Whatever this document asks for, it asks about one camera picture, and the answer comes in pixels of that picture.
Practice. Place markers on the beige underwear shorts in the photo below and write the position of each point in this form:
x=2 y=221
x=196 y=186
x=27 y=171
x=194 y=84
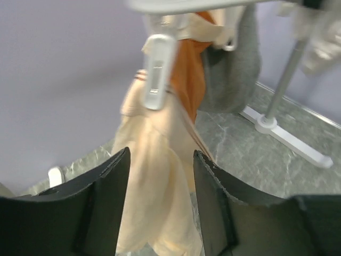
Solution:
x=158 y=208

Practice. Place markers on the grey underwear on hanger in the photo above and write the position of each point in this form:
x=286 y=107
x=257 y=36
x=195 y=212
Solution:
x=231 y=76

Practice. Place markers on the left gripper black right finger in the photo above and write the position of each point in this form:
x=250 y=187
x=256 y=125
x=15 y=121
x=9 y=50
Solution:
x=238 y=219

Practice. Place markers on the orange underwear on hanger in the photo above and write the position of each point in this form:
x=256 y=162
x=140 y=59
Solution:
x=188 y=79

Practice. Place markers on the white clip drying hanger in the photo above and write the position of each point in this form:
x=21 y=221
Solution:
x=168 y=18

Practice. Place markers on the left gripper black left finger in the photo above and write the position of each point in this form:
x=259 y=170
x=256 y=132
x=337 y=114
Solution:
x=79 y=217

